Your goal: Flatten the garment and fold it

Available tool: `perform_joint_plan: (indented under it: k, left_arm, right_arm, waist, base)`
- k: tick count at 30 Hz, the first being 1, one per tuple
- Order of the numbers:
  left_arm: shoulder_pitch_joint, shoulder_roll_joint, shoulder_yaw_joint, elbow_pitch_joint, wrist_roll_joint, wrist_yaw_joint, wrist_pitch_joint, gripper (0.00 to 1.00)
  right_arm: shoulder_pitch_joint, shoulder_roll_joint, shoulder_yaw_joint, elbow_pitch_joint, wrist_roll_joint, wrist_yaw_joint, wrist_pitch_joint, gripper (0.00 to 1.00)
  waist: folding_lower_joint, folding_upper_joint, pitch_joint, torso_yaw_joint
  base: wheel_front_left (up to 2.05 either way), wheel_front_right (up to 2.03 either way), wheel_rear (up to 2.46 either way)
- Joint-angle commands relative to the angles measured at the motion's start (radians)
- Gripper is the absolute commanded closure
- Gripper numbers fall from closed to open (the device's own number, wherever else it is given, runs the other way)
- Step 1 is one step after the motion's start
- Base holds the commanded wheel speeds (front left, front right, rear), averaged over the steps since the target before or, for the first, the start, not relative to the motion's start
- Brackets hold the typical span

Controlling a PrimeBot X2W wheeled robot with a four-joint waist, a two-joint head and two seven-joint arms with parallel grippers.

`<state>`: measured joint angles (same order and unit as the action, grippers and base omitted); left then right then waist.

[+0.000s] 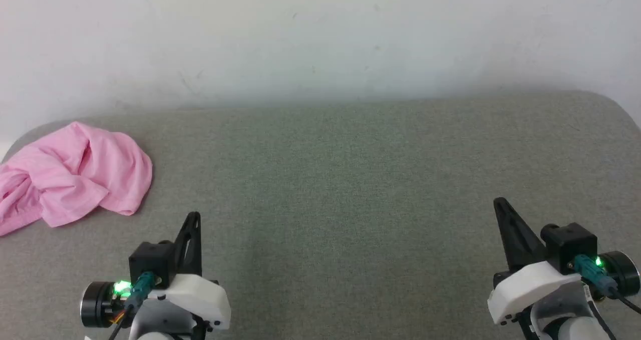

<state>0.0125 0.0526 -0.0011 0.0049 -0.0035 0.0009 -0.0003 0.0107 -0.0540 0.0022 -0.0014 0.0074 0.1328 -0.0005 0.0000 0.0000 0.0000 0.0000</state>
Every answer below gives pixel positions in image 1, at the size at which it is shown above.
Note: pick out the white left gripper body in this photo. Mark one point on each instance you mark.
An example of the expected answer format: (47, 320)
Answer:
(200, 297)

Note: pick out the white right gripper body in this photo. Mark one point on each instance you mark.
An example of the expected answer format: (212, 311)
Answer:
(531, 285)

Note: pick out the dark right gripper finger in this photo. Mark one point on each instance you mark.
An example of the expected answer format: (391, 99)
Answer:
(518, 245)

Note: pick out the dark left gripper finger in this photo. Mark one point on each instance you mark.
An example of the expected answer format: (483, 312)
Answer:
(197, 250)

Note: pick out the pink cloth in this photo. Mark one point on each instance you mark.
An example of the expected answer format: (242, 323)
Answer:
(75, 175)

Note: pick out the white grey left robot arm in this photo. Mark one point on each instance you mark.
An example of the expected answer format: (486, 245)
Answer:
(160, 322)

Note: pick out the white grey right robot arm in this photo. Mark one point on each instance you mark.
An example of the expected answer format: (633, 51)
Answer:
(566, 322)

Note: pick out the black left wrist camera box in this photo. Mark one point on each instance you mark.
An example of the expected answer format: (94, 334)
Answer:
(150, 260)

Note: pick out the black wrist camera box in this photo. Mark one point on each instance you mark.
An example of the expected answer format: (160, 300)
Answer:
(571, 245)
(150, 260)

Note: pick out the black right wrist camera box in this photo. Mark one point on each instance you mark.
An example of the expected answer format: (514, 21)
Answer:
(571, 245)

